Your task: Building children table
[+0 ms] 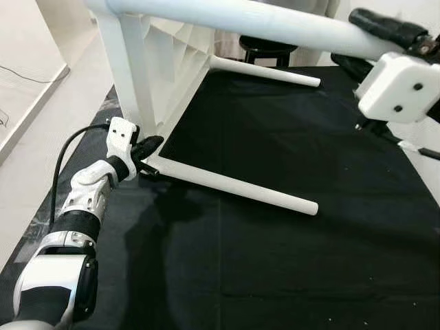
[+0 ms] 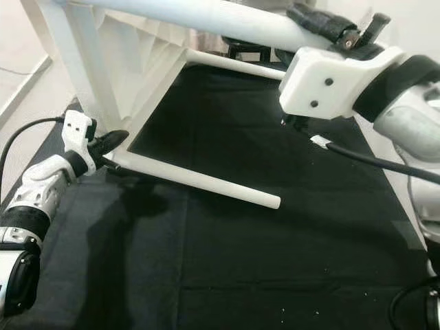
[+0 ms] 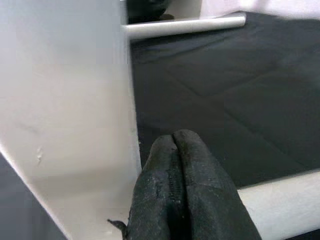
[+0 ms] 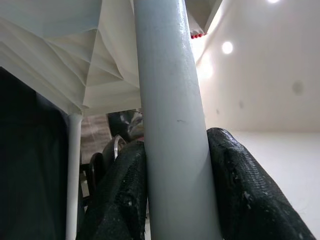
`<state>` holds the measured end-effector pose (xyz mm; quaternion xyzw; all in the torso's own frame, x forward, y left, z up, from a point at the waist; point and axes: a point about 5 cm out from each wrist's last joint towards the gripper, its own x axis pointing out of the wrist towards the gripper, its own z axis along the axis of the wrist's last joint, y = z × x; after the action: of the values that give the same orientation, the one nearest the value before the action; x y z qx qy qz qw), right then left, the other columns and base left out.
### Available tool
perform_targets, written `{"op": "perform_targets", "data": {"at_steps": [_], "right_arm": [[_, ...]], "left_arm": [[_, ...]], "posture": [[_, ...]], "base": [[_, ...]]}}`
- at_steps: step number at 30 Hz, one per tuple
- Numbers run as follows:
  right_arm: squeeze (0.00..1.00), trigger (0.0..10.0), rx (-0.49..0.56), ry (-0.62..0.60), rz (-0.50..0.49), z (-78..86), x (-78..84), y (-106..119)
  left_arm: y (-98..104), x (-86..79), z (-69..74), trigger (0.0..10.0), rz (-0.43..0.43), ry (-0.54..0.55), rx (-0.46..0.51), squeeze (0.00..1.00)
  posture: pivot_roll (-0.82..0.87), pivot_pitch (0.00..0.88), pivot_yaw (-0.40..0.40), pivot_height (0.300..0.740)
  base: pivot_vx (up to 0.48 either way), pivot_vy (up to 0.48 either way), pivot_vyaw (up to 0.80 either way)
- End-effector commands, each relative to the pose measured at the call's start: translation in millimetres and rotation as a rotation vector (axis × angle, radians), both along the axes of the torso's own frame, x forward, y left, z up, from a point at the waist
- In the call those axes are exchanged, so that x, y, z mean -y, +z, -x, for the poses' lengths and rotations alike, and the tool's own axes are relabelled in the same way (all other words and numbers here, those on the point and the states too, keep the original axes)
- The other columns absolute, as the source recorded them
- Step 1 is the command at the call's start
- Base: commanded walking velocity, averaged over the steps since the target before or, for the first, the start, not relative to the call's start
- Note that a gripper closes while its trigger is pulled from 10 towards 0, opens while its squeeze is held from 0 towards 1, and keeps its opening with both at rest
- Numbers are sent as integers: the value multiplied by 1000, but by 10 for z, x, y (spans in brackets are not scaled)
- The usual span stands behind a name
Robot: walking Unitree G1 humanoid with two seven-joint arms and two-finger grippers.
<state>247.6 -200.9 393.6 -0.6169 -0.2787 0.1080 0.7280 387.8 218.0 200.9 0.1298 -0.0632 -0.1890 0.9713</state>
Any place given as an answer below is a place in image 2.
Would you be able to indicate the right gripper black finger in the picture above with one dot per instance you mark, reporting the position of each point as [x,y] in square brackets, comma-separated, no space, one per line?
[323,24]

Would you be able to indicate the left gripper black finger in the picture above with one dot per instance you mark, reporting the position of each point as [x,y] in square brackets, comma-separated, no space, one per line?
[110,142]

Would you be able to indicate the white plastic table top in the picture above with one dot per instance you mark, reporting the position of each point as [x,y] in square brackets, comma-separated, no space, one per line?
[89,62]

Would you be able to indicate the white plastic table leg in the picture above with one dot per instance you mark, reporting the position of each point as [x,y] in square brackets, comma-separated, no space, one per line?
[199,180]
[179,15]
[234,65]

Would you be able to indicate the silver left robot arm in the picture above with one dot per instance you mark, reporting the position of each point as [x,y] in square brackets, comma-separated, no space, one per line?
[41,189]

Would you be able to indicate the black round stool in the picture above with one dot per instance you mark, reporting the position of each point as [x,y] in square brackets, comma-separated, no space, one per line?
[247,48]

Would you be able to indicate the black tablecloth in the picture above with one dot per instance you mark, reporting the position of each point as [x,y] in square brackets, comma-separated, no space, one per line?
[247,261]

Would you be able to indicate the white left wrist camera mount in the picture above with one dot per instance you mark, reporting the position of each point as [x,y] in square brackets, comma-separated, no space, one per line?
[77,127]

